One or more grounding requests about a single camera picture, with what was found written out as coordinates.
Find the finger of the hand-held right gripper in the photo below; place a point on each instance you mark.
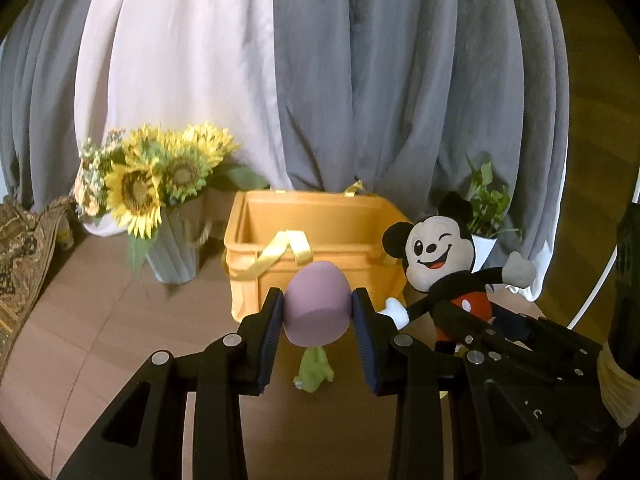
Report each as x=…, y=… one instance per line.
x=470, y=332
x=550, y=332

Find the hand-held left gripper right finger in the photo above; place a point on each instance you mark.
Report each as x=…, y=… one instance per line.
x=362, y=335

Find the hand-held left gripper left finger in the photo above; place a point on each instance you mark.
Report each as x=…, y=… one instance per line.
x=272, y=330

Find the light purple soft toy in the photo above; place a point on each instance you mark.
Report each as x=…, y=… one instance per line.
x=317, y=300

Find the mouse plush toy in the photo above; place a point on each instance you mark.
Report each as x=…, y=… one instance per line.
x=440, y=250

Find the orange crate with yellow ribbons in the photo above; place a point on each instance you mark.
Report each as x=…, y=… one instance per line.
x=320, y=220

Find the small green plush toy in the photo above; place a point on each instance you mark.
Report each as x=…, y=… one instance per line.
x=313, y=372

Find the white hoop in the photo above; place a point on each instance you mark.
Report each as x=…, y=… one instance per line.
x=605, y=270

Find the white plant pot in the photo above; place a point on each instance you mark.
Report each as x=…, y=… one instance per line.
x=482, y=250

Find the grey ribbed vase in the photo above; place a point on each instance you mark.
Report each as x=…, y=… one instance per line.
x=175, y=255

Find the green leafy plant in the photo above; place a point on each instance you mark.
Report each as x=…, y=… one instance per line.
x=487, y=200

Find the sunflower bouquet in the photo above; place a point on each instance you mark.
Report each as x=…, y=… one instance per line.
x=135, y=195

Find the pale dried flower bunch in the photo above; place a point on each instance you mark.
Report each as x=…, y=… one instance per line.
x=90, y=185

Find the grey curtain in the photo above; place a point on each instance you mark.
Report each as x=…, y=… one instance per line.
x=400, y=85
x=40, y=110

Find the brown patterned cloth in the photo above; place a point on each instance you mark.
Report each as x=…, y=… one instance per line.
x=20, y=270

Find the pale pink curtain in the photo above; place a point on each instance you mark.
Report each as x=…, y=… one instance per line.
x=175, y=85

